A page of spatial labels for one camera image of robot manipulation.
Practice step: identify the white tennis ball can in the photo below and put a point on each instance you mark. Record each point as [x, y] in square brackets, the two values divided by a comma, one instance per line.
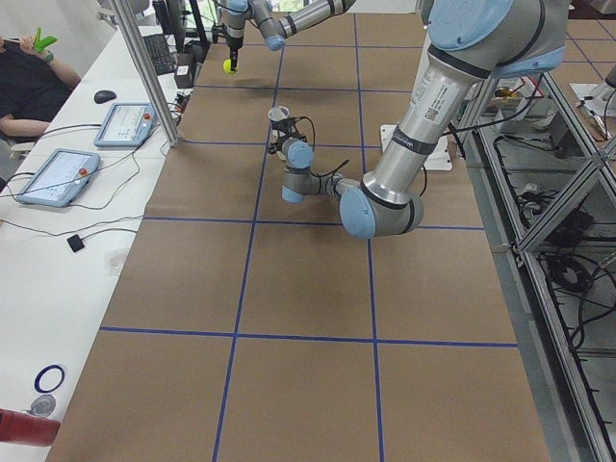
[279, 118]

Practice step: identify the lower blue teach pendant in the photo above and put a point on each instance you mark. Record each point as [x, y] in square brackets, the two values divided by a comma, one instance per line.
[61, 178]

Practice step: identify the black computer mouse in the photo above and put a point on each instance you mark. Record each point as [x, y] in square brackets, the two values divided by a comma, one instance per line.
[104, 96]

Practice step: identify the person in black shirt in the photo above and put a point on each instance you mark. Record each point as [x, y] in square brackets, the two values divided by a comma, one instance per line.
[34, 87]

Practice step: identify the blue teach pendant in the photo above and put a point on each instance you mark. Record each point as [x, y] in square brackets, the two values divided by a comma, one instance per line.
[126, 125]
[61, 178]

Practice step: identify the small black square device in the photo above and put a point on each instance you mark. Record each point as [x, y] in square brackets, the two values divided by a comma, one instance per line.
[76, 243]

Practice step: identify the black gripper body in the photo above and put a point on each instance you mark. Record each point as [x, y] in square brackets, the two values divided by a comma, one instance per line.
[233, 48]
[284, 137]

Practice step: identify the green plastic clamp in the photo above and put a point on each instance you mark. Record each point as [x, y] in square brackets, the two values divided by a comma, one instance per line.
[41, 43]

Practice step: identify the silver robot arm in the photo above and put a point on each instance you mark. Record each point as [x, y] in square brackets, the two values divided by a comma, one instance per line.
[275, 32]
[470, 41]

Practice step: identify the upper blue teach pendant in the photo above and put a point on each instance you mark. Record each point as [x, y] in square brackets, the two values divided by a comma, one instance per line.
[126, 125]

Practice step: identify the aluminium frame post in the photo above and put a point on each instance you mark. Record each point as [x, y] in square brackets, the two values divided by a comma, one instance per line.
[137, 50]

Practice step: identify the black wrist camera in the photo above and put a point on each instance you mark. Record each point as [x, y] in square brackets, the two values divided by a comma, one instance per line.
[290, 124]
[218, 34]

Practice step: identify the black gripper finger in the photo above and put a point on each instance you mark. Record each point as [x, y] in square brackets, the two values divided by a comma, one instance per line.
[233, 60]

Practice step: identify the black keyboard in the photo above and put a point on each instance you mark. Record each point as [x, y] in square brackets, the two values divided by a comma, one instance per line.
[158, 51]

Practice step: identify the red cylinder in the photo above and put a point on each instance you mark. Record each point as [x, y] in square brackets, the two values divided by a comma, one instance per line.
[24, 429]

